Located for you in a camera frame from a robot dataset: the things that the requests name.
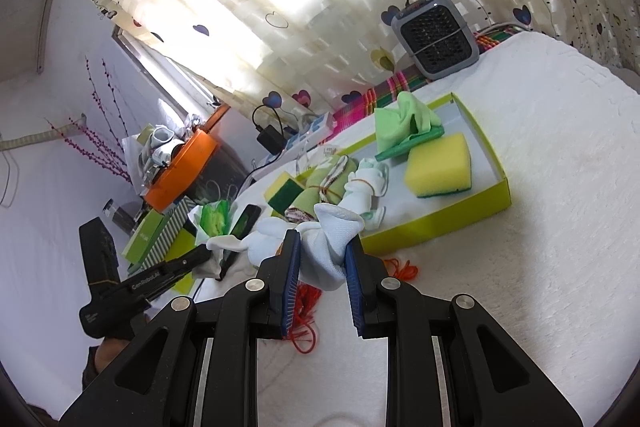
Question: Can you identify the white corrugated hose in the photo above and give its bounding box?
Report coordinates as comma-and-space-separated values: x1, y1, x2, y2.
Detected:
0, 126, 71, 152

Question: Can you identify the grey desktop fan heater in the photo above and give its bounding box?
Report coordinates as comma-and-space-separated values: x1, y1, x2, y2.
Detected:
391, 0, 478, 81

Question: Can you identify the white cloth bundle rubber band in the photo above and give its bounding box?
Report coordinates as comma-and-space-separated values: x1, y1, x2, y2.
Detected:
340, 158, 391, 228

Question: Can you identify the black phone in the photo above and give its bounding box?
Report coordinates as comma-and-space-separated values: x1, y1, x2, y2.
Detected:
230, 205, 262, 240

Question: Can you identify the lime green small box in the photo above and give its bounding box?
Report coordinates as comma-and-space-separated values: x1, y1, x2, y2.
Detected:
122, 209, 166, 264

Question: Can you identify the striped box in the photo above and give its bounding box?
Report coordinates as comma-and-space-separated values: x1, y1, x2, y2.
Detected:
150, 199, 198, 253

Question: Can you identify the lime green cardboard box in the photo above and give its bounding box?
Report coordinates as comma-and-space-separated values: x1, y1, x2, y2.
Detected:
262, 92, 512, 257

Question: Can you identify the person's left forearm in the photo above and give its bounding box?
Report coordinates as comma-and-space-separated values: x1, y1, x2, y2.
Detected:
80, 337, 138, 395

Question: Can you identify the white cloth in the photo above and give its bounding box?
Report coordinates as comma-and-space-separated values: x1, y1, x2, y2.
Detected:
207, 202, 366, 293

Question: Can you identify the light green cloth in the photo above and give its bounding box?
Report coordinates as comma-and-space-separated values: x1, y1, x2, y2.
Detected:
375, 91, 443, 152

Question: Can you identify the red tassel knot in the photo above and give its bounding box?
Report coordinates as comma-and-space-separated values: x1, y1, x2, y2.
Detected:
290, 257, 421, 355

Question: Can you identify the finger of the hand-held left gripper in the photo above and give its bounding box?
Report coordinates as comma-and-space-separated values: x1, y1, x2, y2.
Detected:
162, 244, 213, 288
217, 252, 238, 280

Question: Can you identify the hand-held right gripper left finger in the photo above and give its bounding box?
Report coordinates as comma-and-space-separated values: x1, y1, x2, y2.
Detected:
59, 229, 303, 427

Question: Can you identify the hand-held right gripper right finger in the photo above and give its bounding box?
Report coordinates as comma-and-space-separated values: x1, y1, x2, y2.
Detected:
344, 239, 585, 427

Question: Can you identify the colourful plaid cloth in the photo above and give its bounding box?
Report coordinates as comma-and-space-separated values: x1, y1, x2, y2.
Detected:
330, 27, 516, 140

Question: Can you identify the black charger adapter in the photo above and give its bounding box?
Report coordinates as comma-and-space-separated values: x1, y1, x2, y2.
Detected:
256, 124, 287, 154

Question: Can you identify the small yellow green sponge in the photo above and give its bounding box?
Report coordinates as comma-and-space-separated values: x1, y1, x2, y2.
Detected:
404, 133, 473, 198

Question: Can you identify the dark green strip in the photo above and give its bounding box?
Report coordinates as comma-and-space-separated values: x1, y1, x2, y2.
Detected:
375, 127, 446, 162

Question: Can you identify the white blanket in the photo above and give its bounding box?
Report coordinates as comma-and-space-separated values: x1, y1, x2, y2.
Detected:
190, 32, 640, 427

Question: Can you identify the white power strip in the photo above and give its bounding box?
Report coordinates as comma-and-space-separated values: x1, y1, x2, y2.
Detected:
285, 112, 335, 152

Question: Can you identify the green tissue packet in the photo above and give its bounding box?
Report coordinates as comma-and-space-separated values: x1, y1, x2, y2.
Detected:
189, 199, 236, 248

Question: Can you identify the green towel roll rubber band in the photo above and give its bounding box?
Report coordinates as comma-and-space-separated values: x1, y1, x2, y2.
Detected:
285, 155, 361, 225

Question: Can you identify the black charger cable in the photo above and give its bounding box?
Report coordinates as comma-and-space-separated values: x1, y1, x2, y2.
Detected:
251, 104, 282, 130

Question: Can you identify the orange round tray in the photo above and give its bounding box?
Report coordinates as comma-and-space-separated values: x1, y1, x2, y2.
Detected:
141, 103, 232, 212

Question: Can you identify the large yellow green sponge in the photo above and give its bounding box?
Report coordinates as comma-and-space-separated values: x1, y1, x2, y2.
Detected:
263, 172, 306, 212

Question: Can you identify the pink branch decoration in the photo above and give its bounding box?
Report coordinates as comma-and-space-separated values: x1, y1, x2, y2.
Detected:
45, 57, 133, 182

